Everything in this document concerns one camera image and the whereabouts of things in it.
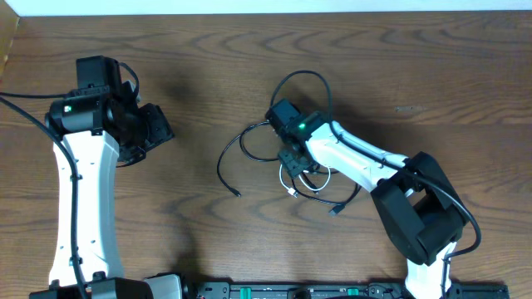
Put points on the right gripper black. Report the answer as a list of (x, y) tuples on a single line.
[(293, 166)]

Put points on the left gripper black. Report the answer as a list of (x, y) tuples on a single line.
[(157, 125)]

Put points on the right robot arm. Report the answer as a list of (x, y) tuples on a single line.
[(415, 201)]

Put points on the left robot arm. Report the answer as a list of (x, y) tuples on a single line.
[(98, 128)]

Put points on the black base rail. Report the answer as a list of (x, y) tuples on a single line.
[(332, 290)]

